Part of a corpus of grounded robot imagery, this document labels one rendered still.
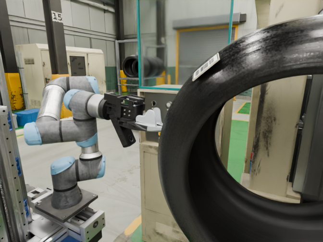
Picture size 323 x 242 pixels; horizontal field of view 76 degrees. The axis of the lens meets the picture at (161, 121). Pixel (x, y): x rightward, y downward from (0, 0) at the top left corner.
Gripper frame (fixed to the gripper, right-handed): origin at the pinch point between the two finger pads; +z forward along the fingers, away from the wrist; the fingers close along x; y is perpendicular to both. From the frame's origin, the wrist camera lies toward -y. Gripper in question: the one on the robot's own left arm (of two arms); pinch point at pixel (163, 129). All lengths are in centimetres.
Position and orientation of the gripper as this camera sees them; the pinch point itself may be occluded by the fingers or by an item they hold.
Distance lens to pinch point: 58.0
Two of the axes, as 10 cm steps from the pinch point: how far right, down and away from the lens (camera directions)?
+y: 1.1, -9.5, -3.0
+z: 9.0, 2.3, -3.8
